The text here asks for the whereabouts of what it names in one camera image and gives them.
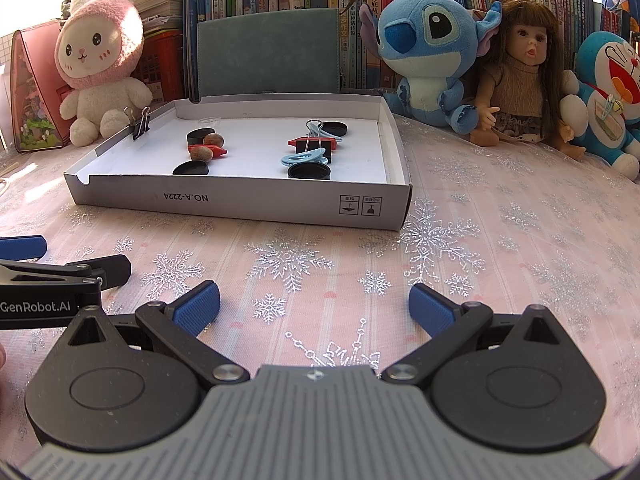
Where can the black binder clip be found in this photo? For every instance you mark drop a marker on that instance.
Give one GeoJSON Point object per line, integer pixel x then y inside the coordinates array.
{"type": "Point", "coordinates": [307, 146]}
{"type": "Point", "coordinates": [139, 130]}

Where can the green board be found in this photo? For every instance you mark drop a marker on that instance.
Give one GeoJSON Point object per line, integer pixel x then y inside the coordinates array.
{"type": "Point", "coordinates": [270, 55]}

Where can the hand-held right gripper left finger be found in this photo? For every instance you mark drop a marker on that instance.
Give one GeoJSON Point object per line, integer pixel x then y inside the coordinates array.
{"type": "Point", "coordinates": [197, 307]}

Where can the grey cardboard box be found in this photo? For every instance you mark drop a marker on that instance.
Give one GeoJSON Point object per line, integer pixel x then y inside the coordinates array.
{"type": "Point", "coordinates": [250, 160]}

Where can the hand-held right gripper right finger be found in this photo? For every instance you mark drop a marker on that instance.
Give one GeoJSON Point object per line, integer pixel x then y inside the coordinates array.
{"type": "Point", "coordinates": [430, 310]}

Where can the pink triangular house box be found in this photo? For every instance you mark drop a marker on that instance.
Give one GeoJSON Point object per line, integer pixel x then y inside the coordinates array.
{"type": "Point", "coordinates": [35, 85]}

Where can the red crayon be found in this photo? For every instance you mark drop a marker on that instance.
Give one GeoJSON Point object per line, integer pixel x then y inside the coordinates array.
{"type": "Point", "coordinates": [292, 141]}
{"type": "Point", "coordinates": [219, 151]}

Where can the pink bunny plush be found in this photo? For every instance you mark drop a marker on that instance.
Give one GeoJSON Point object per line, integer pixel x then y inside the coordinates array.
{"type": "Point", "coordinates": [95, 50]}

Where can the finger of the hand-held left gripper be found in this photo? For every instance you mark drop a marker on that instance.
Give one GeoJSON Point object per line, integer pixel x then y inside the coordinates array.
{"type": "Point", "coordinates": [22, 247]}
{"type": "Point", "coordinates": [112, 270]}

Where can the blue alien plush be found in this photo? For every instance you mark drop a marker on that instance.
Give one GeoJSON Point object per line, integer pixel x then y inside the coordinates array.
{"type": "Point", "coordinates": [425, 85]}

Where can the light blue clip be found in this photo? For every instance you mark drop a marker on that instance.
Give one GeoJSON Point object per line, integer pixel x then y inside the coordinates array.
{"type": "Point", "coordinates": [295, 160]}
{"type": "Point", "coordinates": [324, 132]}

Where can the black round lid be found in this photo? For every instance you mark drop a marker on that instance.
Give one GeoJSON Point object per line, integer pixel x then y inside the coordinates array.
{"type": "Point", "coordinates": [190, 169]}
{"type": "Point", "coordinates": [309, 172]}
{"type": "Point", "coordinates": [337, 130]}

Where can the blue cat plush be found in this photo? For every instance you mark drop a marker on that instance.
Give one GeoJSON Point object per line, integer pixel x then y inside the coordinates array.
{"type": "Point", "coordinates": [605, 110]}

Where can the brown nut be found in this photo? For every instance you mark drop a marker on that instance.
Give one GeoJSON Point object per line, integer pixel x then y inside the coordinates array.
{"type": "Point", "coordinates": [201, 153]}
{"type": "Point", "coordinates": [214, 140]}

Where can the red plastic crate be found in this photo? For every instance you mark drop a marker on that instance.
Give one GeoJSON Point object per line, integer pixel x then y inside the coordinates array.
{"type": "Point", "coordinates": [165, 60]}

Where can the brown-haired doll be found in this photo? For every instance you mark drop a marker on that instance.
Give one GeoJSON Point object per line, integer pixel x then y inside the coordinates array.
{"type": "Point", "coordinates": [520, 85]}

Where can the black round tin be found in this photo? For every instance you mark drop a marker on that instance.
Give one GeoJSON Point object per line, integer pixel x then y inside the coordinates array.
{"type": "Point", "coordinates": [196, 136]}

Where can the pink snowflake tablecloth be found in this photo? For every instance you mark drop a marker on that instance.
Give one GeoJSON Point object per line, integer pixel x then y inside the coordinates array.
{"type": "Point", "coordinates": [320, 260]}

